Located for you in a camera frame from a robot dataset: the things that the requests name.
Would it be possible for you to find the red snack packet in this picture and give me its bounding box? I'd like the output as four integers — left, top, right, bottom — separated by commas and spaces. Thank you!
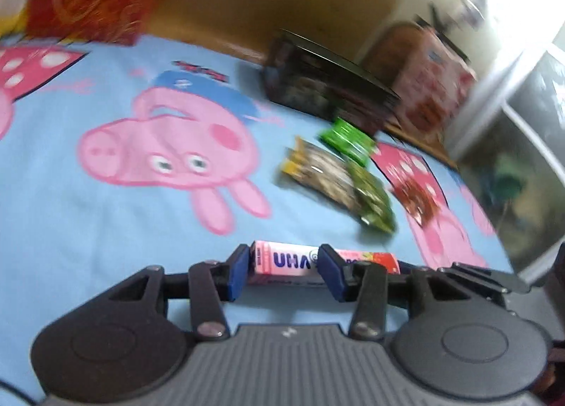
391, 177, 440, 224

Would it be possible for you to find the large pink snack bag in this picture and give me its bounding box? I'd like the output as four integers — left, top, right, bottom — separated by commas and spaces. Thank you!
388, 24, 478, 133

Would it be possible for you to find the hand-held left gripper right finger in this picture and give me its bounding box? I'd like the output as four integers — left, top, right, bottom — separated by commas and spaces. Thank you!
318, 244, 471, 341

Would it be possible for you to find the yellow brown snack packet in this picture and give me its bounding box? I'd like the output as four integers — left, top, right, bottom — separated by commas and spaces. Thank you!
280, 137, 363, 211

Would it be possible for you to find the bright green snack packet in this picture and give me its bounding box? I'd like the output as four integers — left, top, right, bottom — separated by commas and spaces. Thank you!
319, 118, 377, 167

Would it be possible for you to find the black tin box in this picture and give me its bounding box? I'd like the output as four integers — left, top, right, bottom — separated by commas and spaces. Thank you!
263, 29, 402, 131

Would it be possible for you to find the blue printed blanket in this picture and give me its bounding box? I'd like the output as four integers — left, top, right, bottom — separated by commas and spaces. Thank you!
0, 33, 516, 406

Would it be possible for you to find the pink candy box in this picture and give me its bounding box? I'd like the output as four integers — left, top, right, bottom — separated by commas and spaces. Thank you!
248, 240, 402, 288

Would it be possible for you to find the white window frame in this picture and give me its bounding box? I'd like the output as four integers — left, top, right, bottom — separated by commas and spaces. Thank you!
445, 33, 565, 276

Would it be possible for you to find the dark green snack packet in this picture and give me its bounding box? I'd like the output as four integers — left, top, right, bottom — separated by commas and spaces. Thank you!
346, 159, 397, 233

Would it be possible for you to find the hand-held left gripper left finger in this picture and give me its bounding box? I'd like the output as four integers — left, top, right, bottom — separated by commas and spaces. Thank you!
106, 244, 250, 342

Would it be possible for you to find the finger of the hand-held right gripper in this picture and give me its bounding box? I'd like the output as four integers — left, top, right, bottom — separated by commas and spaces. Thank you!
450, 261, 534, 296

